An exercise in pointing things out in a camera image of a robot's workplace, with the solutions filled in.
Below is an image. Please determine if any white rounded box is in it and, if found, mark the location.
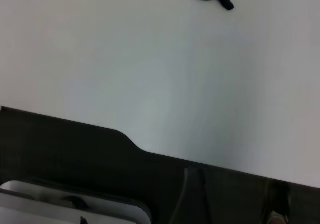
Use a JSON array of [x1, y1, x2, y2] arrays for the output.
[[0, 180, 153, 224]]

